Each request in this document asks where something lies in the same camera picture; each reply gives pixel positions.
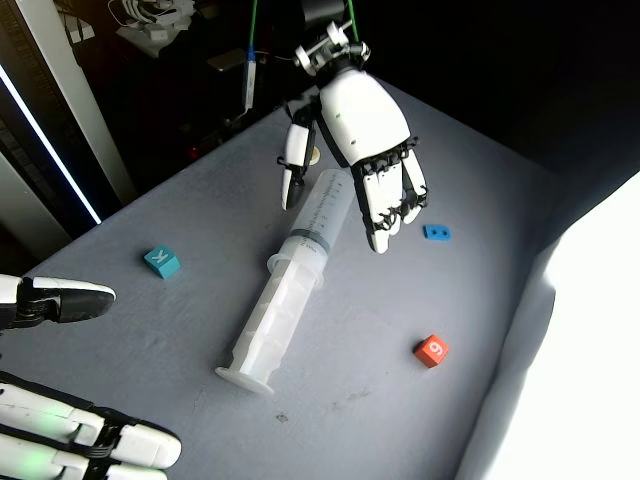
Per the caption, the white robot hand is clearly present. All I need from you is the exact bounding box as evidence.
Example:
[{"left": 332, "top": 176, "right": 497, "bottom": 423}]
[
  {"left": 0, "top": 273, "right": 182, "bottom": 480},
  {"left": 278, "top": 69, "right": 430, "bottom": 255}
]

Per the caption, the large clear plastic syringe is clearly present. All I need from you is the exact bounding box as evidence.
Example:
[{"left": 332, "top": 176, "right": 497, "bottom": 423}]
[{"left": 214, "top": 168, "right": 345, "bottom": 396}]

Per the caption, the teal cube letter K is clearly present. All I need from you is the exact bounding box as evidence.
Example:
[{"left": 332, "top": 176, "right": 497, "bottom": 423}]
[{"left": 143, "top": 243, "right": 181, "bottom": 280}]

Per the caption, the pile of white boxes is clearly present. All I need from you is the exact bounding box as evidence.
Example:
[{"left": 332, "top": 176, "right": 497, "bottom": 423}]
[{"left": 108, "top": 0, "right": 196, "bottom": 57}]

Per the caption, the red number cube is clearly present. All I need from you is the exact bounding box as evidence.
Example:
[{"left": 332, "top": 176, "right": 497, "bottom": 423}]
[{"left": 412, "top": 333, "right": 450, "bottom": 370}]

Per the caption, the white light strip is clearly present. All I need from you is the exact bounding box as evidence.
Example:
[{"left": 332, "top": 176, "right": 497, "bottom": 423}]
[{"left": 0, "top": 63, "right": 103, "bottom": 225}]

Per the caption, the grey table cloth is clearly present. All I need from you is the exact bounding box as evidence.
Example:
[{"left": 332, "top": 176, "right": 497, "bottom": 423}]
[{"left": 0, "top": 64, "right": 561, "bottom": 480}]

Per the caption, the white pillar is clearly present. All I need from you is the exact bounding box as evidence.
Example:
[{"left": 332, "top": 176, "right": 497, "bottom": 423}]
[{"left": 14, "top": 0, "right": 139, "bottom": 206}]

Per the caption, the white bar device on cable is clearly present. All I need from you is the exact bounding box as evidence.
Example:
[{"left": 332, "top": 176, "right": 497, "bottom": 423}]
[{"left": 242, "top": 44, "right": 260, "bottom": 113}]

